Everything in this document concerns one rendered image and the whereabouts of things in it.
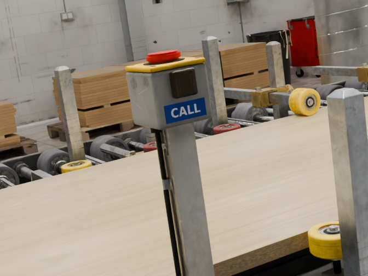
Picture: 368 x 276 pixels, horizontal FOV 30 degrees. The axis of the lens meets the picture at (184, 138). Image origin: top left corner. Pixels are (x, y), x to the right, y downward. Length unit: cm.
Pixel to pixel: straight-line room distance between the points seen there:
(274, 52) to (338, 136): 127
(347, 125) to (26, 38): 736
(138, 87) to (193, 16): 838
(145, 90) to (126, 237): 49
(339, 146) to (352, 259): 16
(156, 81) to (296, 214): 53
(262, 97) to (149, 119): 142
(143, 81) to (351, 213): 36
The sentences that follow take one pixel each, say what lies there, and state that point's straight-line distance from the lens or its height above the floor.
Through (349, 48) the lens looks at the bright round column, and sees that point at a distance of 515.
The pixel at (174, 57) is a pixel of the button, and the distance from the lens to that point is 77.
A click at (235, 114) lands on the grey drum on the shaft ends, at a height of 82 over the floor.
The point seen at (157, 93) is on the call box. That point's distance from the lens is 75.
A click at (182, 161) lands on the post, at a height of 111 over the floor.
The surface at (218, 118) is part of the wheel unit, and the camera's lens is 209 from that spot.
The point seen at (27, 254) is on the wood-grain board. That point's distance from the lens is 122.
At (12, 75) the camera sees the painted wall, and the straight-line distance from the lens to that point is 812.
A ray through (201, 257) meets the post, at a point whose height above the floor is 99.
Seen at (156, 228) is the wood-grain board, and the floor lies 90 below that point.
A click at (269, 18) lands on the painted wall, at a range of 987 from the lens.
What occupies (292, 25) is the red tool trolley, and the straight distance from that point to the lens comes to 957.
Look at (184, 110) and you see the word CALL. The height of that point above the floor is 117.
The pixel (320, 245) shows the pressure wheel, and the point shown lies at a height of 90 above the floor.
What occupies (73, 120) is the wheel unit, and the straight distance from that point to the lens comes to 189.
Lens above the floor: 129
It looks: 11 degrees down
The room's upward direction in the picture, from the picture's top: 8 degrees counter-clockwise
